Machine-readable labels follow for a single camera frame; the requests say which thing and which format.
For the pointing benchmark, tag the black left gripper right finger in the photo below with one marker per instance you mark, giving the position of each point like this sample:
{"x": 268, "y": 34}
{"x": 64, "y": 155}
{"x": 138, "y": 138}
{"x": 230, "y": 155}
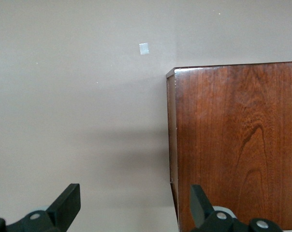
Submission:
{"x": 200, "y": 212}

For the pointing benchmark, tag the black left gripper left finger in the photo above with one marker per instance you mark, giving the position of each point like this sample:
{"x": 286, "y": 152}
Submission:
{"x": 66, "y": 207}

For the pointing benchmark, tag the dark wooden drawer cabinet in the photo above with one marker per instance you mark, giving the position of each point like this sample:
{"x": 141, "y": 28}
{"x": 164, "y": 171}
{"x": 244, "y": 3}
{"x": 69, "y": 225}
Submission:
{"x": 233, "y": 120}

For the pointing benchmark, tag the small grey tape square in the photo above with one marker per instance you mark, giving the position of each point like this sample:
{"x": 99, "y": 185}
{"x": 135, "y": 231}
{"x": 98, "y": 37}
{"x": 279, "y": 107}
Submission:
{"x": 144, "y": 48}

